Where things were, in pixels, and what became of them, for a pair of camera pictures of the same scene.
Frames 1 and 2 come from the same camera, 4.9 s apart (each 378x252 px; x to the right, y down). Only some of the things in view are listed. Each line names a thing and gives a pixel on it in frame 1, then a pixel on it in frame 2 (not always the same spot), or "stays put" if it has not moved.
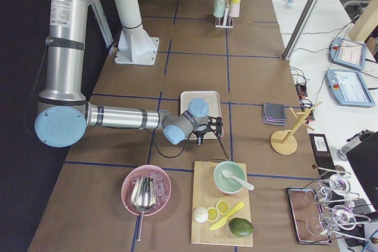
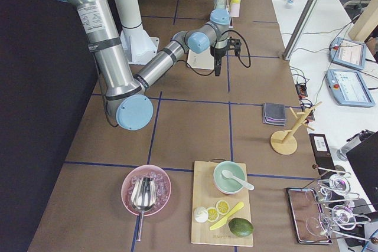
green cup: (219, 6) stays put
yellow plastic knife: (223, 220) stays put
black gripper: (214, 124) → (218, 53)
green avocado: (240, 227) stays put
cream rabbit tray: (213, 98) → (203, 61)
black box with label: (322, 155) stays put
